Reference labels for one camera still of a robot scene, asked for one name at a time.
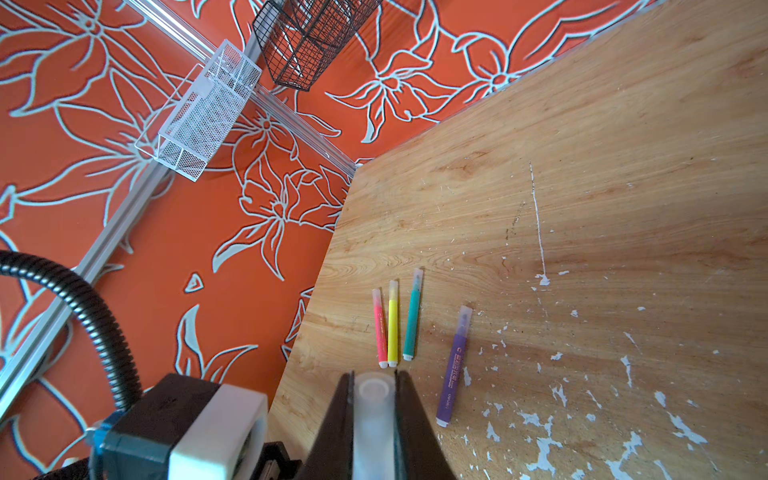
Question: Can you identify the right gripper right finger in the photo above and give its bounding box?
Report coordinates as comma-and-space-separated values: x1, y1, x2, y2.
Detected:
394, 370, 456, 480

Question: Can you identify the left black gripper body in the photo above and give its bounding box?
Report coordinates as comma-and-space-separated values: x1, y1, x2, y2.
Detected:
35, 440, 304, 480

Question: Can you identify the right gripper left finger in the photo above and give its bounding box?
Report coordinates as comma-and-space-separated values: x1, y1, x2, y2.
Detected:
296, 372, 355, 480

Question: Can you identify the green marker pen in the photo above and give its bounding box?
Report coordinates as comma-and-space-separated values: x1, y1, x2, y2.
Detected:
403, 268, 424, 361

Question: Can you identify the pink marker pen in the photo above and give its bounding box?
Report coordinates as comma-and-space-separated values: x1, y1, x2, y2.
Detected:
372, 288, 389, 369

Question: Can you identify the purple marker pen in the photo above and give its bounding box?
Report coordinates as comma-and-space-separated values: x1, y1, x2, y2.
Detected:
436, 305, 473, 428

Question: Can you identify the yellow marker pen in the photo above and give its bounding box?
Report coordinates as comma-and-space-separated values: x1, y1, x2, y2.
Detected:
387, 280, 399, 368

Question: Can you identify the white mesh basket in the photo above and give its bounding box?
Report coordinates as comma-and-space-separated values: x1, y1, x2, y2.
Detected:
134, 40, 261, 182

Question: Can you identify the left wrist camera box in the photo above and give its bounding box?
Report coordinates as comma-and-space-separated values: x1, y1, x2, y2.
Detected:
86, 374, 268, 479

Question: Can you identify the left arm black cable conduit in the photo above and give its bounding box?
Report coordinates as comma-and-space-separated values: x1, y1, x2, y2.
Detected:
0, 250, 144, 415

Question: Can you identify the black wire basket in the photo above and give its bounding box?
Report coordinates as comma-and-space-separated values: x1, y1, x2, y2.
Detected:
251, 0, 381, 91

